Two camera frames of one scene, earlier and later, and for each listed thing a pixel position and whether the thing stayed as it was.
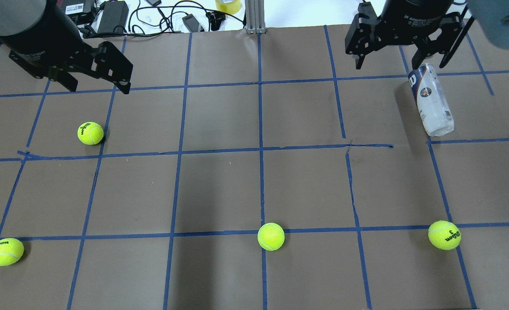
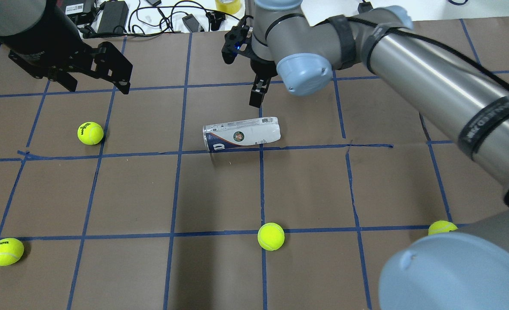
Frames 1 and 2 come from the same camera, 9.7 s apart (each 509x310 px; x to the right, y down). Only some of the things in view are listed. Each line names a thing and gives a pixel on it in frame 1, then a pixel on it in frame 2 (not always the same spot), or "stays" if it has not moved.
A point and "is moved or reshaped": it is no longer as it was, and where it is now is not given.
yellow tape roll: (231, 6) stays
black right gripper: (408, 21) -> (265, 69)
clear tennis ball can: (433, 101) is moved or reshaped
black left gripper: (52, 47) stays
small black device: (191, 23) stays
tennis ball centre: (271, 236) stays
